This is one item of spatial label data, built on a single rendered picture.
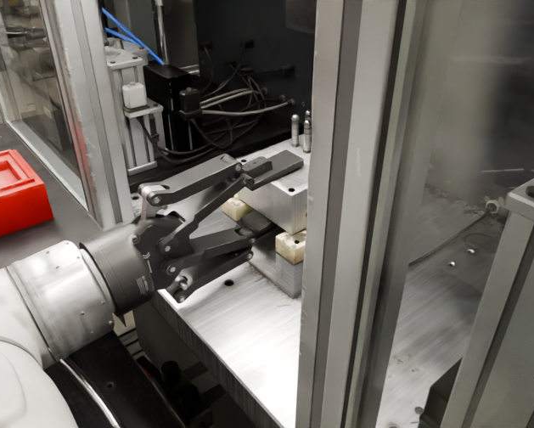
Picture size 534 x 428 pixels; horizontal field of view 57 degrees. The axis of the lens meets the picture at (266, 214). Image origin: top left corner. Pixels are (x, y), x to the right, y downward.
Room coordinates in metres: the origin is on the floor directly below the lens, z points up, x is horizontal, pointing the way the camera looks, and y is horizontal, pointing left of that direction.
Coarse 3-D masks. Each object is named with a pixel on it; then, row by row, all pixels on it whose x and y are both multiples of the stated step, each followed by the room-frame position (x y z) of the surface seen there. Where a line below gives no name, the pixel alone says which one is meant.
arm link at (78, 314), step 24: (24, 264) 0.31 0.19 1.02; (48, 264) 0.31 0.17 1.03; (72, 264) 0.31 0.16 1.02; (24, 288) 0.28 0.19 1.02; (48, 288) 0.29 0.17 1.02; (72, 288) 0.29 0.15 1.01; (96, 288) 0.30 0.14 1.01; (48, 312) 0.27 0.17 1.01; (72, 312) 0.28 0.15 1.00; (96, 312) 0.29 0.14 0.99; (48, 336) 0.26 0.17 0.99; (72, 336) 0.27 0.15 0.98; (96, 336) 0.29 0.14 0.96
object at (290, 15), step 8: (288, 0) 0.52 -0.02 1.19; (296, 0) 0.51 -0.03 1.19; (304, 0) 0.50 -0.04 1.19; (312, 0) 0.49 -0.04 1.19; (288, 8) 0.52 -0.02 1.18; (296, 8) 0.51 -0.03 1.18; (304, 8) 0.50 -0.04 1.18; (312, 8) 0.49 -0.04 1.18; (288, 16) 0.52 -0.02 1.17; (296, 16) 0.51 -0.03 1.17; (304, 16) 0.50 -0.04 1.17; (312, 16) 0.49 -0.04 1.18; (288, 24) 0.52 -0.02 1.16; (296, 24) 0.51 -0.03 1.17; (304, 24) 0.50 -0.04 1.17; (312, 24) 0.49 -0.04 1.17; (312, 32) 0.49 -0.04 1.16
